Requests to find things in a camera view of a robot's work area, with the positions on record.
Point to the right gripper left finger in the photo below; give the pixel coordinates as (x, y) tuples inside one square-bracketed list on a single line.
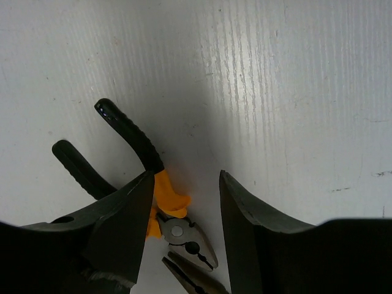
[(97, 249)]

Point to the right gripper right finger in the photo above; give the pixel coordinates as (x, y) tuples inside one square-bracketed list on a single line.
[(269, 251)]

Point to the orange handled pliers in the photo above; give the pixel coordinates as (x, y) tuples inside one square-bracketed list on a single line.
[(168, 217)]

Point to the yellow handled small pliers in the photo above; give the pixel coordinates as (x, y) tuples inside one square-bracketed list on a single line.
[(191, 277)]

